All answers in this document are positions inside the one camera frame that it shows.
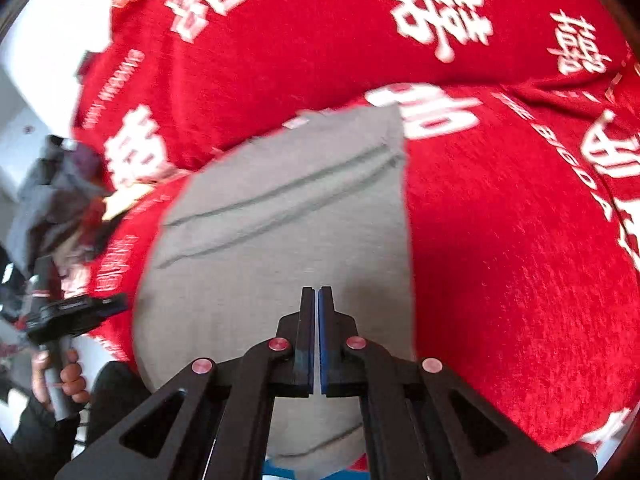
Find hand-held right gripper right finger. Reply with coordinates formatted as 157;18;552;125
318;286;598;480

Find red printed blanket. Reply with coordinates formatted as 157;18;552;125
70;0;640;461

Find blue plastic stool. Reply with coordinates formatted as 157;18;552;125
262;456;369;480

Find cream cloth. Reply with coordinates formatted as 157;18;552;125
101;184;157;222

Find person's left hand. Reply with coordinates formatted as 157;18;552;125
31;348;92;412

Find person's left forearm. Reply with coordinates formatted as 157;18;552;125
0;395;83;480

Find grey knit top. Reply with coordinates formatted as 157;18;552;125
132;105;418;473

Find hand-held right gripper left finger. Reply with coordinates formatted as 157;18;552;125
55;286;318;480

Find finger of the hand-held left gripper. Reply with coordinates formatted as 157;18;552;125
89;293;130;319

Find pile of dark clothes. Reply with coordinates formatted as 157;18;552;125
7;135;117;281

